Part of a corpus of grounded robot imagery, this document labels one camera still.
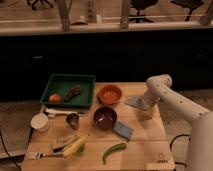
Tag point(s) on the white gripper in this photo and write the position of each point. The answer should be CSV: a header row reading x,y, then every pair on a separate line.
x,y
149,98

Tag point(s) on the grey towel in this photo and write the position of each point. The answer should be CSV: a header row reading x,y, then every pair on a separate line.
x,y
136,102

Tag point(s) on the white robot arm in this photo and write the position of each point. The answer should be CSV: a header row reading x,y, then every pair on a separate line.
x,y
200,148

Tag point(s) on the purple bowl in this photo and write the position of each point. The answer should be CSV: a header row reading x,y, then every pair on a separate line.
x,y
104,118

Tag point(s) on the orange bowl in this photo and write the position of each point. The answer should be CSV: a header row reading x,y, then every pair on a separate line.
x,y
109,95

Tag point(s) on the blue sponge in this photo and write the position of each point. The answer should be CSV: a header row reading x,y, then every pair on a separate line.
x,y
123,130

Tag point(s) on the green chili pepper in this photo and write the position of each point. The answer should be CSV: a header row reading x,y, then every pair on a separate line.
x,y
114,148

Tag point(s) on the small metal cup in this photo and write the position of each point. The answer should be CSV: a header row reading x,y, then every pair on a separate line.
x,y
73,121

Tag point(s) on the dark brown food piece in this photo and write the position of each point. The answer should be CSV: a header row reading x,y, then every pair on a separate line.
x,y
76,90

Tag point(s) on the yellow corn cob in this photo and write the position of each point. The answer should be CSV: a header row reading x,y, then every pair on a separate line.
x,y
73,147

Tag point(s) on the green plastic tray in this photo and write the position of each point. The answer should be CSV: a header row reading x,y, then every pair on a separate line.
x,y
62,84

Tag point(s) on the grey brown cloth piece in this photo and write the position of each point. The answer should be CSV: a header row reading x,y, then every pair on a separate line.
x,y
59,143

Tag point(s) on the orange tomato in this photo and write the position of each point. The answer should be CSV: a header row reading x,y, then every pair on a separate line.
x,y
55,98

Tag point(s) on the white cup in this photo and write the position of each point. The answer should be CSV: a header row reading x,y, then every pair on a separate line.
x,y
40,122

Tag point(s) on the office chair middle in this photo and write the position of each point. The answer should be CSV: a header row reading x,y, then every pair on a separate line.
x,y
139,6

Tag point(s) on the office chair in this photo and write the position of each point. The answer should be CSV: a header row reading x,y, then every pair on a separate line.
x,y
43,3
139,6
190,4

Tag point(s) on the silver fork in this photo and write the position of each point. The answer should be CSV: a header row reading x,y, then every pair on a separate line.
x,y
39,155

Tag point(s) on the office chair right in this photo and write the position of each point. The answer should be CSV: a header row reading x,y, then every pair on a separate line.
x,y
190,4

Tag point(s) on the office chair left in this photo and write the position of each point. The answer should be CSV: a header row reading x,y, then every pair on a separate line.
x,y
43,3

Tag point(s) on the white handled utensil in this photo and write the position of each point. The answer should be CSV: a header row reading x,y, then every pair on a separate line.
x,y
54,112

